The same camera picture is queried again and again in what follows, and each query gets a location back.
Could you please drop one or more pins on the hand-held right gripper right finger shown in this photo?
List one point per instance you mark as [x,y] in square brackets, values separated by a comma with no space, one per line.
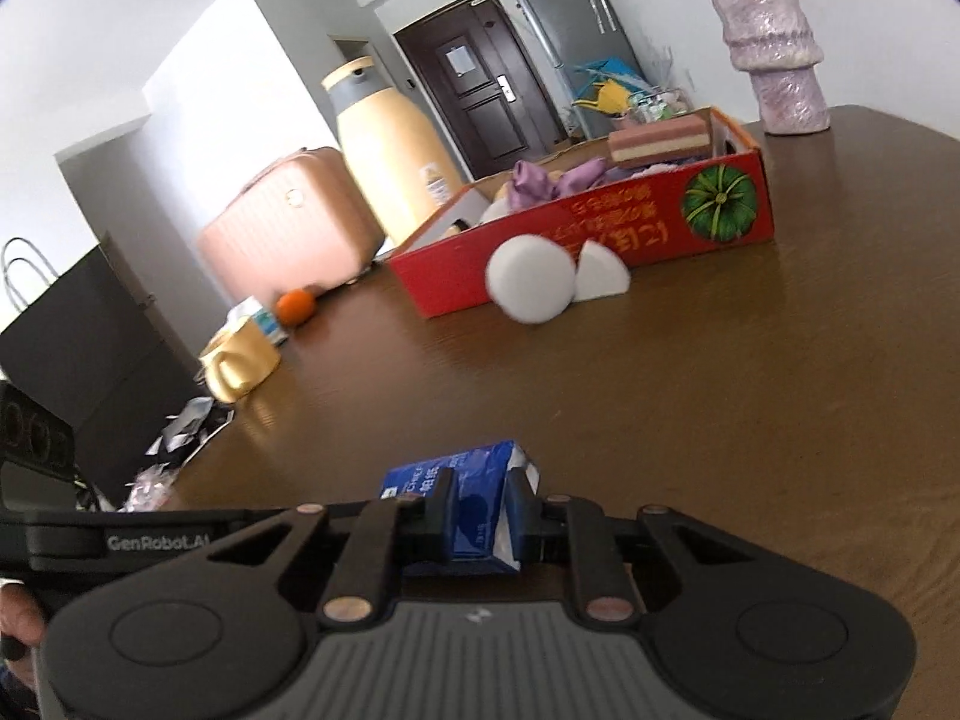
[525,525]

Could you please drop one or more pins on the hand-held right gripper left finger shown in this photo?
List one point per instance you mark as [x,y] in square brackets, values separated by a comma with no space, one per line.
[431,517]

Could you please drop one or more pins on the blue white tissue pack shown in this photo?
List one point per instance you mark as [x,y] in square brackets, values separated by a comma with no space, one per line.
[480,487]

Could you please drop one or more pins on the red cardboard box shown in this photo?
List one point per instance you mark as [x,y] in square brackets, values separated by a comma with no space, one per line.
[585,232]

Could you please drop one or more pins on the purple knit cloth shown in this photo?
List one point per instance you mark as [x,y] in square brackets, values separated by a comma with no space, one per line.
[652,169]

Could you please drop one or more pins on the pink brown layered sponge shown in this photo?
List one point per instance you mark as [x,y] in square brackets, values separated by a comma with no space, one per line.
[660,136]

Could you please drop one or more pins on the person's left hand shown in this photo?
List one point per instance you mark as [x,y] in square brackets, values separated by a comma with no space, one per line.
[16,611]

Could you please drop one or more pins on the pile of candy wrappers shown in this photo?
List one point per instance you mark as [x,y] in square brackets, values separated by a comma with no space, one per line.
[150,491]

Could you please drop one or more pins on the scattered foil packets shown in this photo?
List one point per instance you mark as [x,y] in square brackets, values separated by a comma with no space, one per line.
[187,424]

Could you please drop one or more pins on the black paper bag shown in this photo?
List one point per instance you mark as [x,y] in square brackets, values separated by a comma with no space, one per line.
[97,360]

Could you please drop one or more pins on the yellow mug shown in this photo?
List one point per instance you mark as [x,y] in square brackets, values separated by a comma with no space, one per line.
[240,364]

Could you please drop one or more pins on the white round sponge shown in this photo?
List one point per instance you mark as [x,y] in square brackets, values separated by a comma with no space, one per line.
[529,277]

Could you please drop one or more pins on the orange tangerine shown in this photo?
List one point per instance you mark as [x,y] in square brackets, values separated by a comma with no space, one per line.
[295,307]

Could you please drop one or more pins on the open blue tissue pack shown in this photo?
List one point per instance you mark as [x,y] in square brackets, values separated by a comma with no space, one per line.
[264,326]

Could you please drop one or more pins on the white semicircular sponge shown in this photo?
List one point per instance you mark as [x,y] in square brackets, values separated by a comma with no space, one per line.
[600,277]

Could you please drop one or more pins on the pink suitcase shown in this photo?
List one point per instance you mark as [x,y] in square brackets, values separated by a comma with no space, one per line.
[292,232]

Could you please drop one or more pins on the yellow thermos jug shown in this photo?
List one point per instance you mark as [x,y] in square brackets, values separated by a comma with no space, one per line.
[390,150]

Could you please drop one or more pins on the dark brown door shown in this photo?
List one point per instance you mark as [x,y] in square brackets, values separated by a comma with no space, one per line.
[480,90]

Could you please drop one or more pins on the yellow plastic item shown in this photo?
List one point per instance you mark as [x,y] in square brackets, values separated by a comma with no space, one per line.
[607,97]

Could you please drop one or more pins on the clear plastic container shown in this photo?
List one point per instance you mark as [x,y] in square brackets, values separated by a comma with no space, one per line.
[660,109]

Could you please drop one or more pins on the blue folding rack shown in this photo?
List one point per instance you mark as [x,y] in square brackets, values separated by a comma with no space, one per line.
[607,71]

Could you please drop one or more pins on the pale dried twigs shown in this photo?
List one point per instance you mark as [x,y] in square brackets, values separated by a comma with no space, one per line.
[660,64]

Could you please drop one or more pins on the grey refrigerator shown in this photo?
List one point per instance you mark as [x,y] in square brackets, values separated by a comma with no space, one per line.
[570,15]

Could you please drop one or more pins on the lilac ceramic vase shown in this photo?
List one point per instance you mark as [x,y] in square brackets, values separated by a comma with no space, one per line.
[772,37]

